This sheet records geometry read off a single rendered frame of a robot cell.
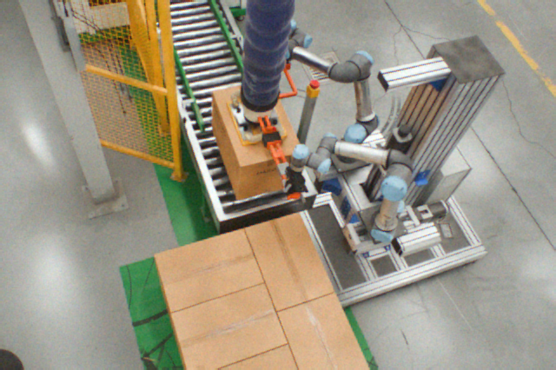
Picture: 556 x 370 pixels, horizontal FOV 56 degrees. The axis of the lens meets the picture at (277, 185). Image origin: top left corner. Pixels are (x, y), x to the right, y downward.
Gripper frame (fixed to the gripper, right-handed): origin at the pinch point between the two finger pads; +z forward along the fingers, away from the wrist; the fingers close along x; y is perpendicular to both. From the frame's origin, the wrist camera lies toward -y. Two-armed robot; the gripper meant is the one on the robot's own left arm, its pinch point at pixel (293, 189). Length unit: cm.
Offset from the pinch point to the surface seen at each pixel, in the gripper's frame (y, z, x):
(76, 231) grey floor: 75, 122, 127
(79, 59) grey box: 87, -34, 92
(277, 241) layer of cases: 2, 67, 1
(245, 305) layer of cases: -33, 68, 34
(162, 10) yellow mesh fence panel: 99, -47, 45
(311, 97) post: 81, 28, -48
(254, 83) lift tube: 53, -30, 7
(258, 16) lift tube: 53, -76, 9
